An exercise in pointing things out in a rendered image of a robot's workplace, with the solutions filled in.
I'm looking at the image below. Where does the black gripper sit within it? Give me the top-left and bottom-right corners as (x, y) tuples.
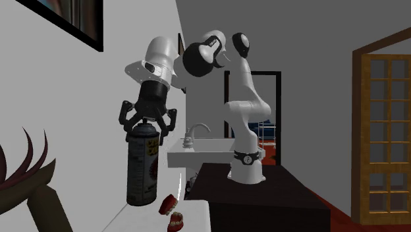
(118, 79), (178, 146)

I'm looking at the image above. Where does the dark spray can yellow label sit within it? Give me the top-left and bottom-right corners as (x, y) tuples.
(125, 118), (161, 207)

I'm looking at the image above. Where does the white sink with faucet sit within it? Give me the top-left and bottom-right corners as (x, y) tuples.
(166, 123), (266, 169)

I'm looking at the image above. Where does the red wind-up teeth toy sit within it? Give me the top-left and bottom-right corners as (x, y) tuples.
(167, 212), (185, 232)
(158, 194), (178, 216)

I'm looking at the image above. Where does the black framed doorway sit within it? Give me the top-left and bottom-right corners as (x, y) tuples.
(223, 70), (283, 167)

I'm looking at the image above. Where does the dark red leafed plant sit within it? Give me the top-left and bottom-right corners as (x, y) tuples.
(0, 127), (74, 232)

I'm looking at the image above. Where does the black robot stand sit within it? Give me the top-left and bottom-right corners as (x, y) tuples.
(184, 162), (332, 232)

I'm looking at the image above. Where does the wooden glazed door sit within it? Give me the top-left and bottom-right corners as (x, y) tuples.
(351, 26), (411, 226)

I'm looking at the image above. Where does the brown framed wall mirror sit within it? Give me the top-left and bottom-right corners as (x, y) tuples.
(177, 32), (187, 95)

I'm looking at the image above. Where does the black framed wall picture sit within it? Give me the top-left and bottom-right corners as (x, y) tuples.
(15, 0), (105, 53)

